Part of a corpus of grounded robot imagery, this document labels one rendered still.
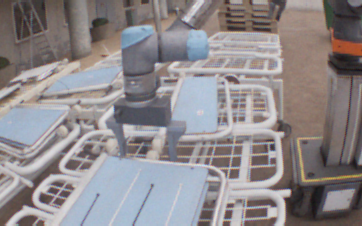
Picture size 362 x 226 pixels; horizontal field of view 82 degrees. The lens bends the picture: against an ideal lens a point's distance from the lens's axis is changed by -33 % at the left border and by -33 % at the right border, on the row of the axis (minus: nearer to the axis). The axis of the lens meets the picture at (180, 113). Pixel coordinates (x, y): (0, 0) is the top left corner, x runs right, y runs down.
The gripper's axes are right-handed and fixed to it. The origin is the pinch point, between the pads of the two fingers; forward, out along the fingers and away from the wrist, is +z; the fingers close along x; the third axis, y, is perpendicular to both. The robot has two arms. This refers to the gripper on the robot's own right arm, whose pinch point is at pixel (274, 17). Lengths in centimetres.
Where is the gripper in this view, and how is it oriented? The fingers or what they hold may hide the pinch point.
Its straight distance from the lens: 151.3
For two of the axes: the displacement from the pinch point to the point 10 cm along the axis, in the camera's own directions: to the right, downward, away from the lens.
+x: 6.5, -2.6, 7.1
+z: -2.6, 8.0, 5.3
